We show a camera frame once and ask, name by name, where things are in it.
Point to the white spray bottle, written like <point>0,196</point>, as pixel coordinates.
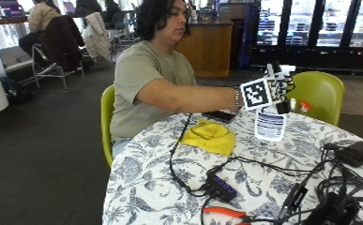
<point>270,125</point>

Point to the white marker cube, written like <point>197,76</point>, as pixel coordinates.
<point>256,93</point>

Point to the small white red bottle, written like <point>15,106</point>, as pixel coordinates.
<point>305,107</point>

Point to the green plastic chair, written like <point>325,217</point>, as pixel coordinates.
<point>106,125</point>
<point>318,93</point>

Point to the black phone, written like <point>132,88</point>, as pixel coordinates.
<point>218,116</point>

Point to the glass door fridge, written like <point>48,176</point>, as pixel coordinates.
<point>314,31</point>

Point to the wooden counter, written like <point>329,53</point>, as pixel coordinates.
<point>208,47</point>

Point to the yellow cloth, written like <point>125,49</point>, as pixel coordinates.
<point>209,137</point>

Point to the black flat device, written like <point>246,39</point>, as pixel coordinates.
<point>358,153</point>

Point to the the person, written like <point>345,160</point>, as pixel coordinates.
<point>144,72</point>

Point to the black usb hub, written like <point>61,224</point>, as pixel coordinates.
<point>221,187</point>

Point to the beige jacket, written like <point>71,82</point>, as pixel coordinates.
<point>97,37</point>

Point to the dark jacket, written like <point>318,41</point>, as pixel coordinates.
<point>60,43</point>

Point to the dark bag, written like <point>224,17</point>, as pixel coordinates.
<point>16,90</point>

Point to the metal frame chair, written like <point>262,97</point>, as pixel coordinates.
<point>60,75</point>

